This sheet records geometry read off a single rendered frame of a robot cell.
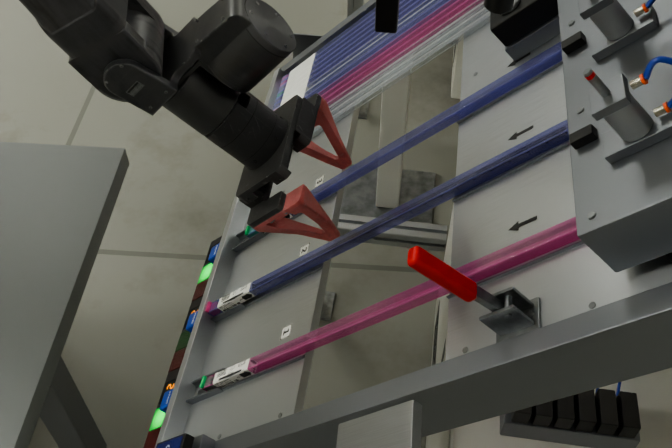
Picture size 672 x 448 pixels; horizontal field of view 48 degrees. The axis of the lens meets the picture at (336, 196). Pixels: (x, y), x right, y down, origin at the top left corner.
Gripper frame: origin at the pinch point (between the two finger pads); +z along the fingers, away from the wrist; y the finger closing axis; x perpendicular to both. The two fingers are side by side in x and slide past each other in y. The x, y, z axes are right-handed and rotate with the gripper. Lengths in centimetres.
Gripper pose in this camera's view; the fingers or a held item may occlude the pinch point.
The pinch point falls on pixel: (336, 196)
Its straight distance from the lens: 76.2
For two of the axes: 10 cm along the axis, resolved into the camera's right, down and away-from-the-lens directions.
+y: 1.3, -7.4, 6.6
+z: 7.1, 5.3, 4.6
